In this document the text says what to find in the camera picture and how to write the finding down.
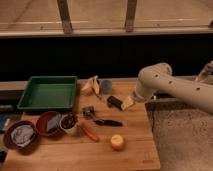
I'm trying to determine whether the yellow apple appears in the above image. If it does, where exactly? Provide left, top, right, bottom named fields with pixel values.
left=110, top=134, right=125, bottom=150

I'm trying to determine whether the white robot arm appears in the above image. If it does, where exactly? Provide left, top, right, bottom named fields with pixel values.
left=121, top=63, right=213, bottom=115

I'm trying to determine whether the small metal object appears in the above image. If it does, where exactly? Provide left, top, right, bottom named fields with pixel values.
left=82, top=106, right=95, bottom=119

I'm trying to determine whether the dark red bowl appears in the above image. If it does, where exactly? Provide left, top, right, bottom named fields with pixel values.
left=3, top=120, right=37, bottom=150

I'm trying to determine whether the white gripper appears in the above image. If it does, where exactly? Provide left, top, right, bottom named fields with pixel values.
left=121, top=89, right=149, bottom=110

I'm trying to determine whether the orange carrot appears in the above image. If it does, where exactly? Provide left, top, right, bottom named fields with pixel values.
left=79, top=123, right=100, bottom=142

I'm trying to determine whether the yellow banana toy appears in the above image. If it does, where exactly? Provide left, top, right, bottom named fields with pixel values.
left=81, top=75, right=100, bottom=95

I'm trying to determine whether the blue cup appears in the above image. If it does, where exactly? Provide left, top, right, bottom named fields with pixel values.
left=101, top=80, right=112, bottom=94

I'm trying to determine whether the green plastic tray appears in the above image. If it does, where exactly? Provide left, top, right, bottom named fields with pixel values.
left=17, top=76, right=78, bottom=112

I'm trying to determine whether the crumpled white paper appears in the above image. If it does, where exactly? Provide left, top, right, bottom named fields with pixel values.
left=11, top=125, right=34, bottom=147

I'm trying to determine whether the wooden cutting board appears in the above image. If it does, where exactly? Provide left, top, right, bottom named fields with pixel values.
left=0, top=79, right=161, bottom=171

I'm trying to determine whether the black rectangular object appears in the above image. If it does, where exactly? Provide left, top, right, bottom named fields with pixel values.
left=107, top=96, right=122, bottom=109

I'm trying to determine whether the orange bowl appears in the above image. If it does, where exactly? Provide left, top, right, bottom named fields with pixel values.
left=36, top=111, right=62, bottom=137

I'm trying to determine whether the blue sponge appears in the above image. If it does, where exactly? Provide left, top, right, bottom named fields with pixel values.
left=46, top=115, right=61, bottom=132

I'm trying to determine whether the white cup with dark contents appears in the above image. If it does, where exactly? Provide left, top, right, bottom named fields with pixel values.
left=59, top=114, right=77, bottom=136

